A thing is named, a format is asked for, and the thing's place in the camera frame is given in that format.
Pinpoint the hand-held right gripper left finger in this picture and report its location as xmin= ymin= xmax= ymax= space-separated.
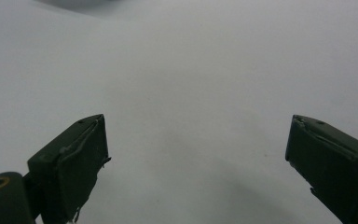
xmin=27 ymin=113 xmax=112 ymax=224

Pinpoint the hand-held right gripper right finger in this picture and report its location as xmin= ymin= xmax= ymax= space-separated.
xmin=284 ymin=114 xmax=358 ymax=224

